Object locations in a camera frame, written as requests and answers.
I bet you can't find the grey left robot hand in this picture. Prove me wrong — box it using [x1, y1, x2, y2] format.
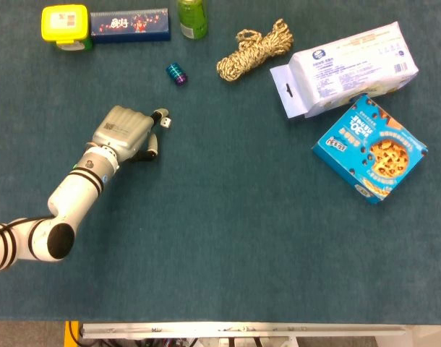
[85, 105, 172, 164]

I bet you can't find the coiled tan rope bundle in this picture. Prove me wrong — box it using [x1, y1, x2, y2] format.
[215, 18, 294, 82]

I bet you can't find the green beverage can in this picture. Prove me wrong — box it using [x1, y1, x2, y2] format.
[176, 0, 209, 40]

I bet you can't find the blue purple ribbed cylinder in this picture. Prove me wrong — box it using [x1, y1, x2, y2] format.
[165, 62, 189, 87]

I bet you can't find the aluminium frame rail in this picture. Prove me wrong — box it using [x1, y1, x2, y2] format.
[79, 322, 415, 340]

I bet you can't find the yellow lidded container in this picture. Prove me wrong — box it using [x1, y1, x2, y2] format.
[40, 4, 93, 52]

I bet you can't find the blue cookie box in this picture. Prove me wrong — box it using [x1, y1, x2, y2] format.
[311, 94, 429, 205]

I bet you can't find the white wet wipes pack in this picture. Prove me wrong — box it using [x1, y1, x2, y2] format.
[269, 20, 420, 120]

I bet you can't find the green teal table mat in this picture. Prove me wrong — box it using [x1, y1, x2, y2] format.
[0, 0, 441, 325]

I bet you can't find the long dark blue box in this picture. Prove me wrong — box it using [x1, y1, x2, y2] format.
[89, 7, 172, 45]

